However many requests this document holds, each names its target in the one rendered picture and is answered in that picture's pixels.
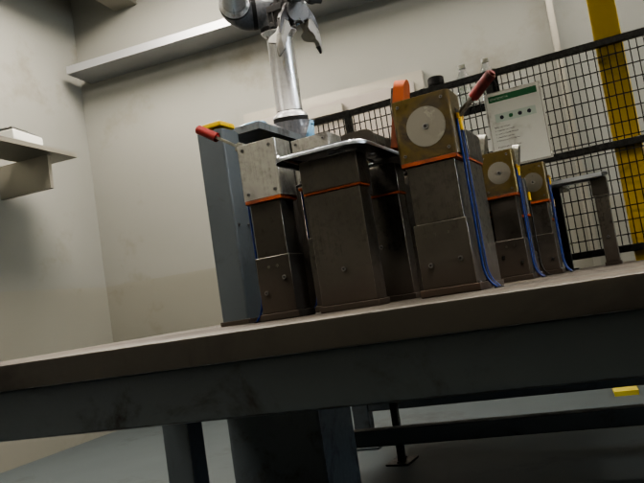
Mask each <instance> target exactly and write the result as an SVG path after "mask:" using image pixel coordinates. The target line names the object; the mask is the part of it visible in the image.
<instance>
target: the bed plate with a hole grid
mask: <svg viewBox="0 0 644 483"><path fill-rule="evenodd" d="M546 276H547V277H538V278H535V279H528V280H522V281H515V282H509V283H504V285H502V286H504V287H496V288H495V287H491V288H487V289H483V290H478V291H471V292H464V293H457V294H451V295H444V296H438V297H431V298H425V299H422V298H421V297H420V298H415V299H408V300H401V301H395V302H390V303H389V304H385V305H379V306H373V307H367V308H360V309H353V310H341V311H334V312H328V313H321V312H316V313H315V314H311V315H305V316H299V317H293V318H287V319H280V320H273V321H266V322H259V323H248V324H242V325H236V326H229V327H221V325H216V326H211V327H205V328H199V329H193V330H188V331H182V332H176V333H165V334H160V335H154V336H149V337H143V338H137V339H131V340H126V341H120V342H114V343H108V344H103V345H97V346H91V347H85V348H80V349H75V350H69V351H63V352H57V353H51V354H46V355H40V356H29V357H23V358H18V359H12V360H7V361H1V362H0V392H7V391H14V390H22V389H29V388H37V387H44V386H51V385H59V384H66V383H74V382H81V381H89V380H102V379H110V378H118V377H125V376H132V375H140V374H147V373H154V372H162V371H170V370H176V369H184V368H192V367H199V366H206V365H214V364H222V363H228V362H236V361H244V360H251V359H258V358H266V357H279V356H287V355H295V354H302V353H309V352H317V351H325V350H331V349H339V348H347V347H354V346H361V345H369V344H377V343H383V342H391V341H399V340H406V339H413V338H421V337H428V336H435V335H443V334H457V333H464V332H472V331H479V330H487V329H494V328H502V327H509V326H516V325H524V324H531V323H539V322H546V321H553V320H561V319H568V318H576V317H583V316H591V315H598V314H605V313H613V312H620V311H634V310H642V309H644V260H639V261H636V260H633V261H627V262H623V263H622V264H614V265H607V266H606V265H605V264H602V265H596V266H590V267H583V268H581V269H576V270H575V271H572V272H570V270H569V271H567V272H565V273H559V274H553V275H546Z"/></svg>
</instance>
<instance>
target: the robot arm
mask: <svg viewBox="0 0 644 483"><path fill-rule="evenodd" d="M304 1H305V2H307V3H308V4H310V5H313V4H321V3H322V0H218V6H219V11H220V13H221V15H222V16H223V18H224V19H225V20H226V21H227V22H228V23H230V24H231V25H232V26H234V27H236V28H238V29H241V30H245V31H257V30H261V35H262V37H263V38H265V39H266V42H267V49H268V55H269V62H270V69H271V76H272V82H273V89H274V97H275V103H276V110H277V114H276V116H275V117H274V118H273V123H274V125H272V126H275V127H280V128H283V129H286V130H289V131H292V132H295V133H298V134H301V135H304V136H308V137H309V136H312V135H314V122H313V120H309V115H308V114H307V113H306V112H305V111H304V110H303V107H302V100H301V93H300V86H299V80H298V72H297V65H296V58H295V52H294V44H293V35H294V34H295V33H296V26H298V25H299V24H300V26H301V28H302V30H303V33H302V34H301V37H302V39H303V40H304V41H306V42H314V43H315V46H316V49H317V50H318V52H319V53H320V54H322V52H323V51H322V43H321V37H320V33H319V28H318V25H317V22H316V19H315V17H314V15H313V13H312V12H311V11H310V10H309V8H308V6H307V4H306V3H305V2H304ZM304 21H305V22H304Z"/></svg>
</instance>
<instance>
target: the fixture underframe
mask: <svg viewBox="0 0 644 483"><path fill-rule="evenodd" d="M636 385H644V309H642V310H628V311H620V312H613V313H605V314H598V315H591V316H583V317H576V318H568V319H561V320H553V321H546V322H539V323H531V324H524V325H516V326H509V327H502V328H494V329H487V330H479V331H472V332H464V333H451V334H443V335H435V336H428V337H421V338H413V339H406V340H399V341H391V342H383V343H377V344H369V345H361V346H354V347H347V348H339V349H331V350H325V351H317V352H309V353H302V354H295V355H287V356H274V357H266V358H258V359H251V360H244V361H236V362H228V363H222V364H214V365H206V366H199V367H192V368H184V369H176V370H170V371H162V372H154V373H147V374H140V375H132V376H125V377H118V378H110V379H96V380H89V381H81V382H74V383H66V384H59V385H51V386H44V387H37V388H29V389H22V390H14V391H7V392H0V442H8V441H18V440H28V439H37V438H46V437H56V436H65V435H75V434H84V433H94V432H104V431H113V430H123V429H133V428H141V427H151V426H162V429H163V437H164V445H165V452H166V459H167V467H168V475H169V482H170V483H210V481H209V473H208V467H207V460H206V452H205V446H204V438H203V431H202V423H201V422H208V421H217V420H227V419H237V418H245V417H255V416H264V415H274V414H284V413H293V412H303V411H313V410H322V409H332V408H340V407H350V406H351V407H352V412H353V418H354V425H355V429H354V433H355V439H356V451H363V450H375V449H380V448H381V447H386V446H397V445H409V444H421V443H433V442H445V441H457V440H469V439H481V438H493V437H504V436H517V435H528V434H541V433H552V432H564V431H576V430H588V429H600V428H612V427H623V426H644V403H641V404H630V405H619V406H609V407H597V408H587V409H576V410H566V411H555V412H544V413H534V414H523V415H512V416H501V417H491V418H480V419H469V420H459V421H448V422H437V423H426V424H415V425H395V426H385V427H375V425H374V418H373V412H372V411H381V410H390V407H389V403H398V408H399V409H401V408H410V407H420V406H430V405H440V404H450V403H468V402H479V401H488V400H498V399H508V398H518V397H528V396H537V395H547V394H558V393H567V392H577V391H587V390H597V389H607V388H616V387H626V386H636Z"/></svg>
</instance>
